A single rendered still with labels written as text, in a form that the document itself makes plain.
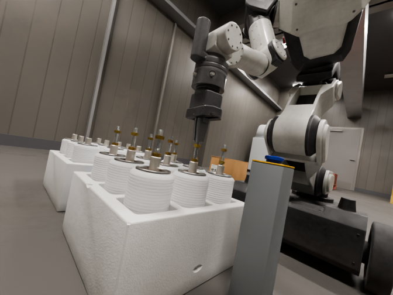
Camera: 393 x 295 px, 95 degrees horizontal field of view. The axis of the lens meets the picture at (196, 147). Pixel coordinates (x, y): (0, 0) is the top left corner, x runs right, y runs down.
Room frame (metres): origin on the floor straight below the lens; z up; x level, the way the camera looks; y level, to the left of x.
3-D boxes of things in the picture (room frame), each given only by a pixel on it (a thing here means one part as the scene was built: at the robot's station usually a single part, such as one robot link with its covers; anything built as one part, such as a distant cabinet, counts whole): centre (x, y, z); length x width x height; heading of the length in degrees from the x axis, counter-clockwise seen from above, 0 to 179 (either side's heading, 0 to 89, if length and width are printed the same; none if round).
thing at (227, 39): (0.46, 0.00, 0.57); 0.11 x 0.11 x 0.11; 40
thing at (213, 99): (0.47, 0.00, 0.46); 0.13 x 0.10 x 0.12; 31
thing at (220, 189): (0.56, -0.08, 0.16); 0.10 x 0.10 x 0.18
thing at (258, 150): (5.67, -2.19, 0.78); 0.81 x 0.67 x 1.56; 137
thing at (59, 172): (0.93, 0.46, 0.09); 0.39 x 0.39 x 0.18; 47
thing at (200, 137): (0.46, -0.01, 0.37); 0.03 x 0.02 x 0.06; 121
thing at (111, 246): (0.56, 0.08, 0.09); 0.39 x 0.39 x 0.18; 45
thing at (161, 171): (0.39, 0.08, 0.25); 0.08 x 0.08 x 0.01
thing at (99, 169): (0.56, 0.25, 0.16); 0.10 x 0.10 x 0.18
